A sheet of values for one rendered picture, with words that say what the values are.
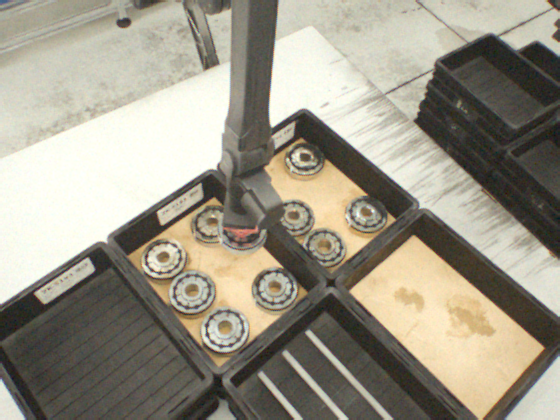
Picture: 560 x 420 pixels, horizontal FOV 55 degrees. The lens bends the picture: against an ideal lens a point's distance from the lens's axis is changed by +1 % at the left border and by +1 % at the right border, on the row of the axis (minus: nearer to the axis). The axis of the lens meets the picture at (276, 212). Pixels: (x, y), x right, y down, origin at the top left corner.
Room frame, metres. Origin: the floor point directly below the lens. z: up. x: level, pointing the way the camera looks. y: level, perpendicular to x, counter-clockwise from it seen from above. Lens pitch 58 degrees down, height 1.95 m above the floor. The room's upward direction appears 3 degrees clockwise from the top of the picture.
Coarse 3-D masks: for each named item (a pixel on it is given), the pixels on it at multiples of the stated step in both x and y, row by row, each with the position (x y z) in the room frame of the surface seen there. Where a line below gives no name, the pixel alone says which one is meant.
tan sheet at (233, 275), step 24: (192, 216) 0.67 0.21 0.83; (192, 240) 0.61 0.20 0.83; (192, 264) 0.54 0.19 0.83; (216, 264) 0.55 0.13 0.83; (240, 264) 0.55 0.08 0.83; (264, 264) 0.56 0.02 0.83; (168, 288) 0.48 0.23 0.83; (216, 288) 0.49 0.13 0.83; (240, 288) 0.49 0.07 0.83; (264, 312) 0.44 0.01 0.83; (216, 360) 0.33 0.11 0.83
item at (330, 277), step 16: (304, 112) 0.95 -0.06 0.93; (272, 128) 0.89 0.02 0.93; (368, 160) 0.80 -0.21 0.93; (224, 176) 0.73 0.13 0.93; (384, 176) 0.76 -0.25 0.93; (400, 192) 0.71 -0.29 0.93; (416, 208) 0.67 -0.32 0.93; (288, 240) 0.57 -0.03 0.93; (304, 256) 0.53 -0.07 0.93; (352, 256) 0.54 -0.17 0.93; (320, 272) 0.50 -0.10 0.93; (336, 272) 0.50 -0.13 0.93
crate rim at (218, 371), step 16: (176, 192) 0.68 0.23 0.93; (128, 224) 0.58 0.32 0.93; (112, 240) 0.54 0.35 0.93; (320, 288) 0.46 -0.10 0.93; (160, 304) 0.40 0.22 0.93; (304, 304) 0.42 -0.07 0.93; (176, 320) 0.37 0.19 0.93; (192, 336) 0.34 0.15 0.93; (256, 336) 0.35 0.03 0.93; (240, 352) 0.32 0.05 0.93; (224, 368) 0.28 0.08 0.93
